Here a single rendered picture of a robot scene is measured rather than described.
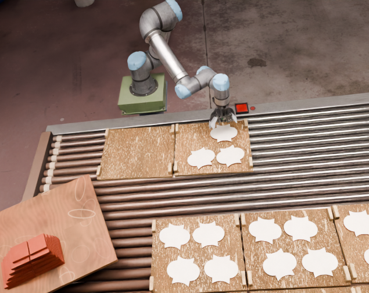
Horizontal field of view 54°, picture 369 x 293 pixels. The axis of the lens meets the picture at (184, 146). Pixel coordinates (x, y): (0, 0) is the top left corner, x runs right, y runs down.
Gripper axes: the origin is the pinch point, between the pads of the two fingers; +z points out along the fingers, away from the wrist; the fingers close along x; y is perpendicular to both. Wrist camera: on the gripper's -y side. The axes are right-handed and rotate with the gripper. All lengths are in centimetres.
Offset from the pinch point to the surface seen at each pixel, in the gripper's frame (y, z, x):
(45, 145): -22, 5, -102
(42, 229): 39, -4, -98
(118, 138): -14, 6, -59
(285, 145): 18.2, 8.0, 29.4
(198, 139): 1.0, 6.0, -14.7
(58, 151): -18, 8, -95
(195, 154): 11.5, 4.9, -18.8
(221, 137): 4.7, 4.9, -2.6
